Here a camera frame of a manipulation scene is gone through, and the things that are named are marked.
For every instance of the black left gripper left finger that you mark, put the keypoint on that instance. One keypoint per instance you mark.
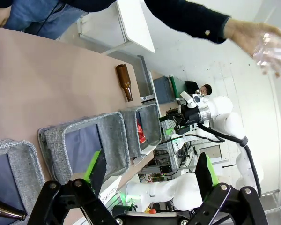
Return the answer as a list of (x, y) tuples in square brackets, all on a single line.
[(96, 171)]

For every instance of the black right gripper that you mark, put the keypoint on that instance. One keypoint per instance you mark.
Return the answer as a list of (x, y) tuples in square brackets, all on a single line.
[(191, 115)]

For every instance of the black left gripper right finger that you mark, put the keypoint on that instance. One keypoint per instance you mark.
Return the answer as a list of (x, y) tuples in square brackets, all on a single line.
[(207, 173)]

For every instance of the brown glass bottle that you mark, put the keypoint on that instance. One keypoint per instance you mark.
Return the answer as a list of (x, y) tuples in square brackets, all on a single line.
[(2, 209), (124, 80)]

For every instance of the clear plastic bottle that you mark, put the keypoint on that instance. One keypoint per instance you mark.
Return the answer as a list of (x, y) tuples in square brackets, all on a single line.
[(274, 50)]

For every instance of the person's left forearm navy sleeve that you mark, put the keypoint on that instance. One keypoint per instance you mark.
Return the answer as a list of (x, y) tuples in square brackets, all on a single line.
[(189, 16)]

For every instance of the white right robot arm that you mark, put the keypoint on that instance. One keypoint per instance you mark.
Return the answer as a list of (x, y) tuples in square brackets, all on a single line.
[(224, 110)]

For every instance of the crushed red cola can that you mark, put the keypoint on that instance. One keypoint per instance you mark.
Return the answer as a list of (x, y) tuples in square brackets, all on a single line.
[(141, 132)]

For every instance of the grey fabric basket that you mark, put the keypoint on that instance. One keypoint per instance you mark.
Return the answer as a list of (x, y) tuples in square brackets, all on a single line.
[(53, 140), (23, 164), (128, 124)]

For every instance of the person's left hand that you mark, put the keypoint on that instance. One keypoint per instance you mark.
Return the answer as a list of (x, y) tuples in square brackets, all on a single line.
[(241, 32)]

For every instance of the white paper sign PLASTIC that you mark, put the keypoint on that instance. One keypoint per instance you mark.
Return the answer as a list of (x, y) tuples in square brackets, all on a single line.
[(110, 187)]

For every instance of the blue-grey box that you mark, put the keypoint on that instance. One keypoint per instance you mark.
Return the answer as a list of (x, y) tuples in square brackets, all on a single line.
[(162, 90)]

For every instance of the green roll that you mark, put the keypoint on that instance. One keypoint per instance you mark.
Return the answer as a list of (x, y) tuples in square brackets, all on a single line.
[(174, 86)]

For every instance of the seated person black hair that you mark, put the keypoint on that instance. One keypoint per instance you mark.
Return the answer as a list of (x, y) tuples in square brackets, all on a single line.
[(204, 90)]

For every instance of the aluminium equipment rack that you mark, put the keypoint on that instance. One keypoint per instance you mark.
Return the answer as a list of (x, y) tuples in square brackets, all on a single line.
[(164, 164)]

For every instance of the red emergency stop button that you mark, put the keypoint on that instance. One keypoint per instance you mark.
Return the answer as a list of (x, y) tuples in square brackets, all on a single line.
[(151, 211)]

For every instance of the white desk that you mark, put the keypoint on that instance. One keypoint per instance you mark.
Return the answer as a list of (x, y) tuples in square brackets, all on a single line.
[(135, 23)]

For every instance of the person in navy shirt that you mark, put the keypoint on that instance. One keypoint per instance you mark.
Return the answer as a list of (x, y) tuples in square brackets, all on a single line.
[(37, 18)]

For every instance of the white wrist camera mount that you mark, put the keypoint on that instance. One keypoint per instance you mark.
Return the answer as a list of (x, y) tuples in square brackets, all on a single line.
[(187, 98)]

